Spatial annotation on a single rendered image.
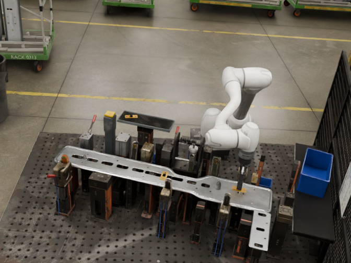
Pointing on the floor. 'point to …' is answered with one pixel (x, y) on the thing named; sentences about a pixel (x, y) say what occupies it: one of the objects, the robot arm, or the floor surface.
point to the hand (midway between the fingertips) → (240, 183)
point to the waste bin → (3, 89)
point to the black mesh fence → (315, 249)
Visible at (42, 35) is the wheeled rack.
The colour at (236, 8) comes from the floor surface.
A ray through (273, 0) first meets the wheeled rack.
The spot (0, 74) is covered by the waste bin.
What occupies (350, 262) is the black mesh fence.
